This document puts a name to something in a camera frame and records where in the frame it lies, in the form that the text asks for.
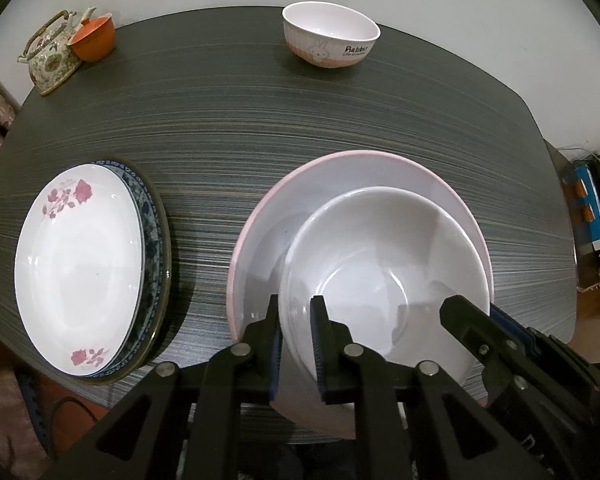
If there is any large pink bowl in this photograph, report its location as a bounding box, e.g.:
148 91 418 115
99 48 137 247
226 148 496 406

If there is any white bowl with blue base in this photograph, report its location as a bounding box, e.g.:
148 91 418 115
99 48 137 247
277 185 492 441

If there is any blue floral plate with brown rim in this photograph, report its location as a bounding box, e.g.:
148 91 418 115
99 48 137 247
82 158 172 385

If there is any white plate with pink roses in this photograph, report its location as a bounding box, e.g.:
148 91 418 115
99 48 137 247
14 164 145 377

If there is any white rabbit bowl pink base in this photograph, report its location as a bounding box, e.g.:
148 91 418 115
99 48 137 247
282 1 381 68

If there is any blue cardboard box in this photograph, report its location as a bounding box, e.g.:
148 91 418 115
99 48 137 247
562 165 600 255

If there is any orange lidded tea cup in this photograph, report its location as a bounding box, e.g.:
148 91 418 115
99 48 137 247
68 9 116 63

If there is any floral ceramic teapot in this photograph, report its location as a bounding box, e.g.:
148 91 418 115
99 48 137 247
17 6 96 96

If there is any black cable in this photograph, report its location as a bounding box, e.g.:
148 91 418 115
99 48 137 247
49 396 102 456

